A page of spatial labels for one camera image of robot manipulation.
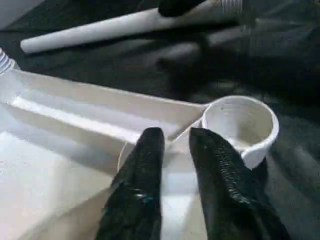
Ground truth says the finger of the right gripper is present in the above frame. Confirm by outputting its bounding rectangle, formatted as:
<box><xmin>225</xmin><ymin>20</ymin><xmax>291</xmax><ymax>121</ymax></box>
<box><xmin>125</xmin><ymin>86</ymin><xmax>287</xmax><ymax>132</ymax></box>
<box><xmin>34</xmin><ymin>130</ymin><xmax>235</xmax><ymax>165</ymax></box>
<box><xmin>158</xmin><ymin>0</ymin><xmax>209</xmax><ymax>18</ymax></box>

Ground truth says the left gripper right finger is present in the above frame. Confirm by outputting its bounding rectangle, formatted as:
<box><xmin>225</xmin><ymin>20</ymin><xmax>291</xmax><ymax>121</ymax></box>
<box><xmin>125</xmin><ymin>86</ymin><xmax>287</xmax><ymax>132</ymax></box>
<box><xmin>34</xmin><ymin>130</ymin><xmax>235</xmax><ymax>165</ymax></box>
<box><xmin>188</xmin><ymin>126</ymin><xmax>292</xmax><ymax>240</ymax></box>

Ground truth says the white plastic upturned table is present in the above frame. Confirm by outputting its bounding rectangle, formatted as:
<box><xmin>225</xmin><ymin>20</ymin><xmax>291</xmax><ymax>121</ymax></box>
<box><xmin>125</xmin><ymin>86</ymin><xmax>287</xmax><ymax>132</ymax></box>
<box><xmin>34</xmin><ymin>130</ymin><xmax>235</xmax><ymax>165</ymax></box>
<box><xmin>0</xmin><ymin>0</ymin><xmax>320</xmax><ymax>240</ymax></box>

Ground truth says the white plastic table top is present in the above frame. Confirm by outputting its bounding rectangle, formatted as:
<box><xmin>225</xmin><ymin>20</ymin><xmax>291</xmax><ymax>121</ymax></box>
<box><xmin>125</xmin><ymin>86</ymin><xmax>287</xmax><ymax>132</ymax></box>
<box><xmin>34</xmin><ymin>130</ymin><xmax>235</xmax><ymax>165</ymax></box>
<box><xmin>0</xmin><ymin>67</ymin><xmax>280</xmax><ymax>240</ymax></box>

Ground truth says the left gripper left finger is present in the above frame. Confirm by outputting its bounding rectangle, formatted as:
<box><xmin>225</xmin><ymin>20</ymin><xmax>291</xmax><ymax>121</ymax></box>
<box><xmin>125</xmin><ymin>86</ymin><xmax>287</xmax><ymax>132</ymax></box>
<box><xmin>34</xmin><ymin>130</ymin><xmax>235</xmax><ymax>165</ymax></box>
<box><xmin>96</xmin><ymin>126</ymin><xmax>166</xmax><ymax>240</ymax></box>

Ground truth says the white board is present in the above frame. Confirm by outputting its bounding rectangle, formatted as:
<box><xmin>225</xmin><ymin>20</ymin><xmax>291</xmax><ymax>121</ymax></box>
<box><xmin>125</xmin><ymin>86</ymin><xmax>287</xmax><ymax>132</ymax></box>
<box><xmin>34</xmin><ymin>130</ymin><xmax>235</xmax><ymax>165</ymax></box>
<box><xmin>0</xmin><ymin>0</ymin><xmax>48</xmax><ymax>30</ymax></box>

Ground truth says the white plastic table leg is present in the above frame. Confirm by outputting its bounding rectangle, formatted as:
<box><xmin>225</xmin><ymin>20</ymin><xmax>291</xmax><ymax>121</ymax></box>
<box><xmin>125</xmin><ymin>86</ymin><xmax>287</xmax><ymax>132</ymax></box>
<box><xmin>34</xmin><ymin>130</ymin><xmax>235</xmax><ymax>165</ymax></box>
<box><xmin>19</xmin><ymin>0</ymin><xmax>245</xmax><ymax>55</ymax></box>
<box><xmin>0</xmin><ymin>47</ymin><xmax>19</xmax><ymax>75</ymax></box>

